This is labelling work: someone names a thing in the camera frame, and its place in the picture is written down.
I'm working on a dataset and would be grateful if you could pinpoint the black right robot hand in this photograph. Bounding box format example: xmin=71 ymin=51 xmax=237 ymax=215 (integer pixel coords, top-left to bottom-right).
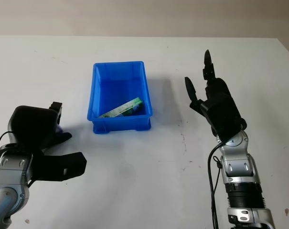
xmin=184 ymin=49 xmax=231 ymax=123

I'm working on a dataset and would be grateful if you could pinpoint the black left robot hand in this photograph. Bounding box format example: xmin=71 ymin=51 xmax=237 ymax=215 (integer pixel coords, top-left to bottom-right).
xmin=9 ymin=102 xmax=72 ymax=153

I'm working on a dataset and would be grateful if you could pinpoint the green white box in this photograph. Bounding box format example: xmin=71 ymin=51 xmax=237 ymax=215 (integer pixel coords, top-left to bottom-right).
xmin=98 ymin=97 xmax=144 ymax=119

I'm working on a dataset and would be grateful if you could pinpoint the blue plastic tray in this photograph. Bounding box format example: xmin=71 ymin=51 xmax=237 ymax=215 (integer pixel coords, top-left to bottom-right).
xmin=86 ymin=60 xmax=153 ymax=135

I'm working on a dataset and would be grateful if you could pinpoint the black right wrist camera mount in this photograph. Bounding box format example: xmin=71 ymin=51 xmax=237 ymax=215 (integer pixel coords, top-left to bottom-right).
xmin=206 ymin=94 xmax=247 ymax=144

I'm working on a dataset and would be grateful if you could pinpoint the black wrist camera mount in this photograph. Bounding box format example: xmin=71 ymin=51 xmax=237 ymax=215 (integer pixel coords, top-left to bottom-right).
xmin=206 ymin=94 xmax=247 ymax=144
xmin=31 ymin=152 xmax=87 ymax=182

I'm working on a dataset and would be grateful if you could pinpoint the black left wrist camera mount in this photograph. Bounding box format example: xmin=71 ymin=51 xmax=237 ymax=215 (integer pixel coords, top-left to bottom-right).
xmin=31 ymin=152 xmax=87 ymax=182

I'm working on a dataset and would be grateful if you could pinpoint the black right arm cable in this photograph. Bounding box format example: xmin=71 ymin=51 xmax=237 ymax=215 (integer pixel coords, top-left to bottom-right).
xmin=207 ymin=142 xmax=225 ymax=229

